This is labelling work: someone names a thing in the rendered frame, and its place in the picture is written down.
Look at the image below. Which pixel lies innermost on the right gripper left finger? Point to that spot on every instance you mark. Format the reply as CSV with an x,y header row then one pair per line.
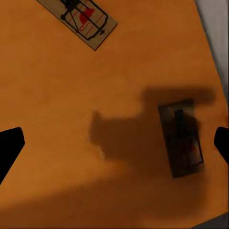
x,y
11,143

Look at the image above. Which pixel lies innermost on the mousetrap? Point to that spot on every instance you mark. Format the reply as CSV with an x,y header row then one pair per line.
x,y
182,139
85,18

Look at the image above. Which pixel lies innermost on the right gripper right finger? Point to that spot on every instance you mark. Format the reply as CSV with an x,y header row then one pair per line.
x,y
221,141

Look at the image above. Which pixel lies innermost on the cabinet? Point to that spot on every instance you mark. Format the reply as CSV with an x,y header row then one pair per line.
x,y
95,155

